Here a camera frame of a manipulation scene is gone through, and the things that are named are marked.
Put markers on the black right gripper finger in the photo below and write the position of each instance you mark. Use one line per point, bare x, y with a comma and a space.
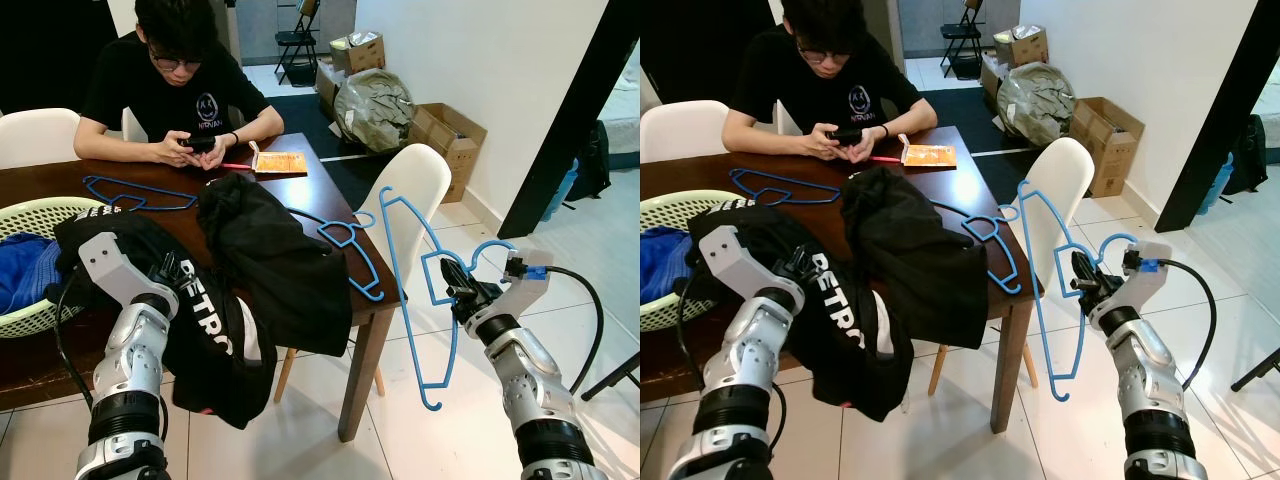
447, 275
1073, 268
1090, 272
466, 280

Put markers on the black RETRO print garment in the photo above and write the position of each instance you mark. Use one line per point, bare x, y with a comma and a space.
850, 360
215, 370

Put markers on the black phone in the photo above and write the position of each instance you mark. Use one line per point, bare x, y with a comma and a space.
847, 137
198, 144

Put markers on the blue garment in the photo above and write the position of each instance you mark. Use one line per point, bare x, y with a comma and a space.
668, 265
25, 275

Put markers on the black shirt person left forearm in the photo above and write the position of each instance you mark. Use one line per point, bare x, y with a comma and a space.
910, 122
258, 130

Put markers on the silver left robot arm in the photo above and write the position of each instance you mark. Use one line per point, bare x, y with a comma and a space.
130, 380
740, 380

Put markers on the black shirt person right forearm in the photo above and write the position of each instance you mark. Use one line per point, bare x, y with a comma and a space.
110, 143
755, 135

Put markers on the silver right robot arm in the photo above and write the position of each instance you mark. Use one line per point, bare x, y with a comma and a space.
530, 400
1150, 400

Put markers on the black shirt person right hand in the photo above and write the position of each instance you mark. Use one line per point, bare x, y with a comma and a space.
170, 150
820, 143

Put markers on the black shirt person left hand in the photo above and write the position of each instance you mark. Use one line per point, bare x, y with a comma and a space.
218, 150
868, 143

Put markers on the plain black garment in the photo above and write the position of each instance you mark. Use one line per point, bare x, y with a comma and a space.
915, 255
270, 260

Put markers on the large open cardboard box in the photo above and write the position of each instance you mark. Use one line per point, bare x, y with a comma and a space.
450, 150
1108, 145

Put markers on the red pen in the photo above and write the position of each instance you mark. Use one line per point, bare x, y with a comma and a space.
885, 158
235, 164

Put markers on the cream plastic laundry basket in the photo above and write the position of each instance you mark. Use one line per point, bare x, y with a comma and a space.
40, 215
680, 205

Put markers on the black stand leg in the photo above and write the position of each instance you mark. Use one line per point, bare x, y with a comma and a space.
615, 372
1258, 368

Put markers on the yellow booklet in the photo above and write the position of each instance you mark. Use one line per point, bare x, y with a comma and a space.
280, 163
930, 155

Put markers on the grey-green plastic bag bundle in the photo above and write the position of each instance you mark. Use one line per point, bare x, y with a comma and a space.
375, 110
1035, 105

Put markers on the black backpack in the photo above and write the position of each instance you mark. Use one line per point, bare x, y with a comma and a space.
1247, 155
595, 160

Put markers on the person in black T-shirt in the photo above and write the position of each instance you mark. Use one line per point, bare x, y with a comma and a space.
820, 85
170, 90

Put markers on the dark blue floor rug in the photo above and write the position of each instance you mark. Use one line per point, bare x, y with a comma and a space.
300, 125
960, 115

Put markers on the black bin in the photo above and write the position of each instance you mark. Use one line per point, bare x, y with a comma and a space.
298, 75
965, 68

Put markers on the cardboard box with foil bag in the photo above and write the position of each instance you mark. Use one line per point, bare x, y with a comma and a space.
358, 52
1020, 45

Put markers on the black folding chair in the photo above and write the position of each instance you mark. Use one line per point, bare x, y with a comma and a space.
297, 40
962, 35

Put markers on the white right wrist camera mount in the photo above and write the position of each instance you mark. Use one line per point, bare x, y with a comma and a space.
520, 285
1135, 278

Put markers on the black door frame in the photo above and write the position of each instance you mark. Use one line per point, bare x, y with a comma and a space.
570, 110
1220, 110

